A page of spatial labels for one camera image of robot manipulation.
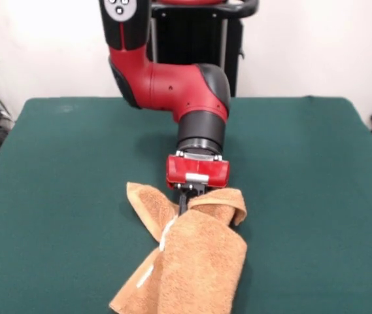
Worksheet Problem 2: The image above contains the dark green table cloth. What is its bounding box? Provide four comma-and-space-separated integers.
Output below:
0, 96, 372, 314

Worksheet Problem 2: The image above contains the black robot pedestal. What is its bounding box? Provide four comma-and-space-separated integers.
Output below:
146, 0, 259, 98

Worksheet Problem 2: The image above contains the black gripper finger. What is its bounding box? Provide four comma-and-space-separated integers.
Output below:
190, 184, 210, 199
177, 188, 190, 217

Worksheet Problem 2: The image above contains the tan terry towel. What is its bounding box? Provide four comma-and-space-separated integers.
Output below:
108, 182, 248, 314

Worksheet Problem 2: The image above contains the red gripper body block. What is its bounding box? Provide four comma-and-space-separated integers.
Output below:
165, 150, 231, 190

